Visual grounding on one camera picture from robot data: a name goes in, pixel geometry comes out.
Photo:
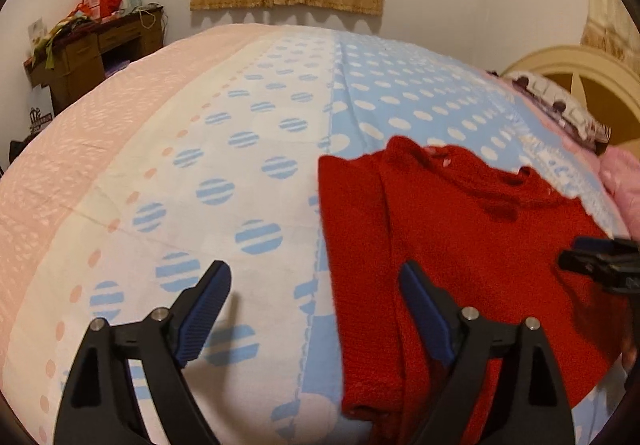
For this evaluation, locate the white patterned pillow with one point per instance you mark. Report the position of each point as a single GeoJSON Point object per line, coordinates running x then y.
{"type": "Point", "coordinates": [555, 100]}

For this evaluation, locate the bed with dotted sheet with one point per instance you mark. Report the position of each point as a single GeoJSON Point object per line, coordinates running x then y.
{"type": "Point", "coordinates": [200, 125]}

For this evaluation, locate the green and yellow cloth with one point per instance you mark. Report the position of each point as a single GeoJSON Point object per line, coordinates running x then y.
{"type": "Point", "coordinates": [62, 27]}

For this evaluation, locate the pink folded quilt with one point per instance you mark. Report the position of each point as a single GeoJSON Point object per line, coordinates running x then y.
{"type": "Point", "coordinates": [622, 180]}

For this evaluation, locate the white card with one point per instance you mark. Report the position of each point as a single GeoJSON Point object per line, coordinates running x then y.
{"type": "Point", "coordinates": [36, 31]}

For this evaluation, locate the black bag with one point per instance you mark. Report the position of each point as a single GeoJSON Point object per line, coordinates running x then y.
{"type": "Point", "coordinates": [20, 150]}

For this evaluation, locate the white paper bag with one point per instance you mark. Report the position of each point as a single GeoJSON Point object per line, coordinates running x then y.
{"type": "Point", "coordinates": [41, 110]}

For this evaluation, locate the cream and brown headboard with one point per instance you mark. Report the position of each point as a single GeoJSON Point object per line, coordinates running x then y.
{"type": "Point", "coordinates": [600, 70]}

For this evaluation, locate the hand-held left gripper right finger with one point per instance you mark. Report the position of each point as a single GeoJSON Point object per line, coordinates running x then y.
{"type": "Point", "coordinates": [425, 315]}

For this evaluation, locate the red knitted embroidered sweater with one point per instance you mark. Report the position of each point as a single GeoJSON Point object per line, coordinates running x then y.
{"type": "Point", "coordinates": [475, 235]}

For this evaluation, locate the red gift bag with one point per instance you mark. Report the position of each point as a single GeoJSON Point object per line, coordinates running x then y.
{"type": "Point", "coordinates": [100, 0]}

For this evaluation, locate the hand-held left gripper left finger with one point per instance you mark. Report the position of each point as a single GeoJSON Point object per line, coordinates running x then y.
{"type": "Point", "coordinates": [202, 312]}

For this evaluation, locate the brown wooden desk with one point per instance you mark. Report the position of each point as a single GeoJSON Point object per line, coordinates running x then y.
{"type": "Point", "coordinates": [80, 60]}

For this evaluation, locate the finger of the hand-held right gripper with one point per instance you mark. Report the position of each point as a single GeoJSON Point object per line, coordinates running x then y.
{"type": "Point", "coordinates": [585, 262]}
{"type": "Point", "coordinates": [592, 243]}

